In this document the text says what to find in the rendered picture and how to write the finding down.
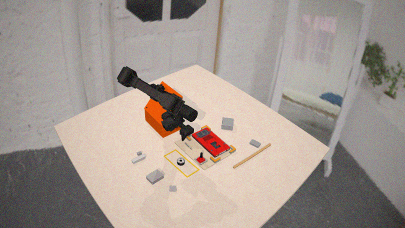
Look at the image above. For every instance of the black and white toy wheel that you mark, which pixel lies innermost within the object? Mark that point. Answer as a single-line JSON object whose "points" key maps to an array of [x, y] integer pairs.
{"points": [[180, 161]]}

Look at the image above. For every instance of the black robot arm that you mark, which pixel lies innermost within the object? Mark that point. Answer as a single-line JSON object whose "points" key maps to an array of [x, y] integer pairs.
{"points": [[168, 101]]}

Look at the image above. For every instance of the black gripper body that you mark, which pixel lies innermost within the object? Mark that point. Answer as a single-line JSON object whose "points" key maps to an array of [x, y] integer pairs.
{"points": [[185, 130]]}

